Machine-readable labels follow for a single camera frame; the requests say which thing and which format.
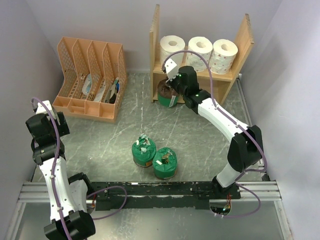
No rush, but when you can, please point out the brown roll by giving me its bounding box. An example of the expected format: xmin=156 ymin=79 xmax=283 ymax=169
xmin=157 ymin=79 xmax=179 ymax=108

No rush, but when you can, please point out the aluminium rail frame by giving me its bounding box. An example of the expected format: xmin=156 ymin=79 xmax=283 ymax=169
xmin=5 ymin=181 xmax=294 ymax=240

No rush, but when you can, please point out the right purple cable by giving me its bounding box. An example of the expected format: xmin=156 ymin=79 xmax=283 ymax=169
xmin=161 ymin=50 xmax=268 ymax=219

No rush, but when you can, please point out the orange plastic file organizer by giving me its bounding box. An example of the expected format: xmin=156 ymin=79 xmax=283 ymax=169
xmin=52 ymin=37 xmax=128 ymax=123

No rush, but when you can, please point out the white roll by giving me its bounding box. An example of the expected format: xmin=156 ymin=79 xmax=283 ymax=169
xmin=185 ymin=36 xmax=213 ymax=72
xmin=159 ymin=35 xmax=186 ymax=65
xmin=209 ymin=39 xmax=238 ymax=75

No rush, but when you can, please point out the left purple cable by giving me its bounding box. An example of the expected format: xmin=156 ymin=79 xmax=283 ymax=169
xmin=30 ymin=97 xmax=128 ymax=240

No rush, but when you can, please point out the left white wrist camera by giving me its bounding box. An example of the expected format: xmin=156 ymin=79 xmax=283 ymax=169
xmin=31 ymin=100 xmax=56 ymax=119

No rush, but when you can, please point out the stationery in organizer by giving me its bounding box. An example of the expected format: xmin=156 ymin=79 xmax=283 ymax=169
xmin=82 ymin=73 xmax=120 ymax=104

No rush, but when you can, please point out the wooden two-tier shelf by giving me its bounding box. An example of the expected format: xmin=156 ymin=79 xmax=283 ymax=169
xmin=149 ymin=4 xmax=255 ymax=104

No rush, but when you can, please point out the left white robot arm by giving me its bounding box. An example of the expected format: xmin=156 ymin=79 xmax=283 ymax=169
xmin=25 ymin=112 xmax=96 ymax=240

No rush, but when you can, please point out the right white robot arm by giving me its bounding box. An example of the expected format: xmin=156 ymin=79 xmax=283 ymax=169
xmin=163 ymin=60 xmax=263 ymax=199

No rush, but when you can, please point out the purple cable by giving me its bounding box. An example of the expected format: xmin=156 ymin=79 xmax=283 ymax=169
xmin=30 ymin=97 xmax=128 ymax=240
xmin=161 ymin=50 xmax=268 ymax=219

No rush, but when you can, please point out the green roll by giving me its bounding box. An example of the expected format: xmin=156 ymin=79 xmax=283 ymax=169
xmin=152 ymin=147 xmax=178 ymax=180
xmin=131 ymin=134 xmax=157 ymax=168

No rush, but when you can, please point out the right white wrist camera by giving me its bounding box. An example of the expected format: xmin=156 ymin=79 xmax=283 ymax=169
xmin=162 ymin=58 xmax=179 ymax=81

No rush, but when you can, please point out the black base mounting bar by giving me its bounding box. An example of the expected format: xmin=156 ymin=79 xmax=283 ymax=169
xmin=89 ymin=181 xmax=241 ymax=211

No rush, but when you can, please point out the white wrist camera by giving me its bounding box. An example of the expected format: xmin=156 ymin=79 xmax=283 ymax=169
xmin=31 ymin=100 xmax=56 ymax=119
xmin=162 ymin=58 xmax=179 ymax=81

